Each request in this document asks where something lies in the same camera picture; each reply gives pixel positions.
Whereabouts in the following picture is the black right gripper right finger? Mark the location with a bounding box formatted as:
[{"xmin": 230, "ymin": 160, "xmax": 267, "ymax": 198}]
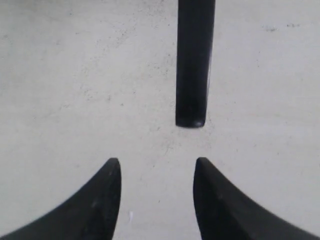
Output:
[{"xmin": 193, "ymin": 157, "xmax": 319, "ymax": 240}]

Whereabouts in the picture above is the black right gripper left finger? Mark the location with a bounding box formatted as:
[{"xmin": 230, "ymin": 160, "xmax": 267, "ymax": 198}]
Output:
[{"xmin": 1, "ymin": 158, "xmax": 122, "ymax": 240}]

